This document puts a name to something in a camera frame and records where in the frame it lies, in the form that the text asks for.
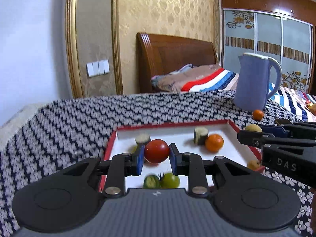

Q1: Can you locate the black smartphone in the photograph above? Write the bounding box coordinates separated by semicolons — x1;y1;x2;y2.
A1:
274;119;292;126

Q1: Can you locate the red white shallow box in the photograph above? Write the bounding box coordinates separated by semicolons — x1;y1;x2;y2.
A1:
104;119;261;192

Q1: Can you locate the black white floral tablecloth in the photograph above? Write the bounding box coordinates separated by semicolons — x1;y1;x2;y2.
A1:
0;89;316;236

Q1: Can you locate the red cherry tomato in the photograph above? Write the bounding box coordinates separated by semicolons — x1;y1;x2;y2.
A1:
144;139;170;163
146;160;159;166

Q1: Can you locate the small orange kumquat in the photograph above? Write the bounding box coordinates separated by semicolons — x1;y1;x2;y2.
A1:
252;110;265;121

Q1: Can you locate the striped folded blanket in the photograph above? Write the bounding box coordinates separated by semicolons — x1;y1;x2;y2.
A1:
150;64;239;93

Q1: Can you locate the dark eggplant chunk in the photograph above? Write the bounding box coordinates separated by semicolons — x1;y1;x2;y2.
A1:
135;133;151;145
193;126;209;146

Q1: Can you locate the white wall switch panel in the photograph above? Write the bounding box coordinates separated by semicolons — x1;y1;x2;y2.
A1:
86;59;110;78

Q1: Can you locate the glass sliding wardrobe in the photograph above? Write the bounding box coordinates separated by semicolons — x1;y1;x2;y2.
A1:
221;0;315;94

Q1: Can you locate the tan longan fruit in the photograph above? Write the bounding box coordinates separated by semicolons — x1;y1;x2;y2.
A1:
244;124;262;133
246;160;261;171

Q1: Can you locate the wooden bed headboard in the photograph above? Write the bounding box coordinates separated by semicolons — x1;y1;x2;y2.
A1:
136;33;217;93

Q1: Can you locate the large green tomato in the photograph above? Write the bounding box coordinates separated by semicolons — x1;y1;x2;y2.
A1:
130;145;138;153

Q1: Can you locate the blue plastic pitcher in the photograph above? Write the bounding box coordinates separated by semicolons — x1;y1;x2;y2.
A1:
233;53;282;111

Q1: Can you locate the orange mandarin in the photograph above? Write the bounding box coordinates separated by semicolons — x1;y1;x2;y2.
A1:
205;134;224;153

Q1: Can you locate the small green tomato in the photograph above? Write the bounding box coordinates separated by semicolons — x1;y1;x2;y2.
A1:
160;172;181;189

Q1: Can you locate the green pepper piece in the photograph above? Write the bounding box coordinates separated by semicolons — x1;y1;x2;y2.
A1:
143;174;161;189

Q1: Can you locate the gold wall moulding frame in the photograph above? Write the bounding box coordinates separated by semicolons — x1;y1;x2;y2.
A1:
65;0;123;98

